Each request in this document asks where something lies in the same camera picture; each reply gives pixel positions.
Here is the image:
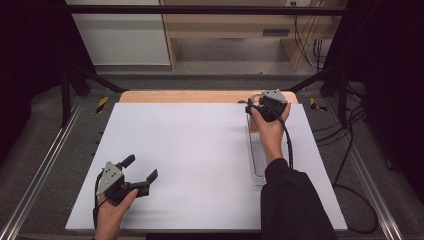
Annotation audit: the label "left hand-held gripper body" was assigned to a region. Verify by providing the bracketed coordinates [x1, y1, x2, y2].
[95, 160, 151, 205]

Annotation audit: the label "person's left hand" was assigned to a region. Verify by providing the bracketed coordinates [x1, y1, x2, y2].
[94, 189, 139, 240]

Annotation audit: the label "white cabinet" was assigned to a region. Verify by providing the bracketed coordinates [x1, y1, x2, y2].
[65, 0, 172, 66]

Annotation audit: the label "yellow black tape strip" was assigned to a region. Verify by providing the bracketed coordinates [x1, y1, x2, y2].
[309, 97, 329, 113]
[95, 95, 110, 114]

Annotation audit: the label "light wooden desk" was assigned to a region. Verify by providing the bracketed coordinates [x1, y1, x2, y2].
[159, 0, 348, 72]

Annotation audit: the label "black horizontal frame bar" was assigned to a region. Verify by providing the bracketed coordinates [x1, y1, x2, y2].
[63, 4, 349, 17]

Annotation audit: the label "grey panel on desk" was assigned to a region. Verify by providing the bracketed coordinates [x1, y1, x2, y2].
[262, 28, 291, 38]

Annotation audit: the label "black curtain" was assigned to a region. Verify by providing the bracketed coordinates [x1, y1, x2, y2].
[0, 0, 98, 168]
[324, 0, 424, 201]

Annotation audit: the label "left hand-held gripper black cable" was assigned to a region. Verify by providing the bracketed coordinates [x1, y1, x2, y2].
[92, 169, 108, 229]

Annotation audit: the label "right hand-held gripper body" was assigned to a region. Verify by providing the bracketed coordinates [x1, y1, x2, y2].
[253, 88, 289, 123]

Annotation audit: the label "right hand-held gripper black cable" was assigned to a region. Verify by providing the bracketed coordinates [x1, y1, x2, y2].
[273, 109, 380, 234]

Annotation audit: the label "black metal frame stand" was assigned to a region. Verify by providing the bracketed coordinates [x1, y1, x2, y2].
[59, 63, 129, 128]
[283, 63, 351, 126]

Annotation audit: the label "aluminium floor rail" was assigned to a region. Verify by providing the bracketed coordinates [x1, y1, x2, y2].
[324, 98, 404, 240]
[0, 96, 86, 240]

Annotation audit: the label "hanging black cable bundle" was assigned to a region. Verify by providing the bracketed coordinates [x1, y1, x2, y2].
[291, 0, 341, 72]

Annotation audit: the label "person's right hand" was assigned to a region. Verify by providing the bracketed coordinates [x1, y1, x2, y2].
[250, 102, 292, 165]

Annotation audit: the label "hand-held gripper black cable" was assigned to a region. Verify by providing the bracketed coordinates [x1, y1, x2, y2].
[92, 169, 108, 229]
[273, 109, 380, 234]

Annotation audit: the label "clear plastic storage box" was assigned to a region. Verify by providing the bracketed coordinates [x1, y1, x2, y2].
[245, 91, 291, 187]

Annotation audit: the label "black floor cables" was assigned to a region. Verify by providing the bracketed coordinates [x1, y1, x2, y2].
[313, 83, 368, 186]

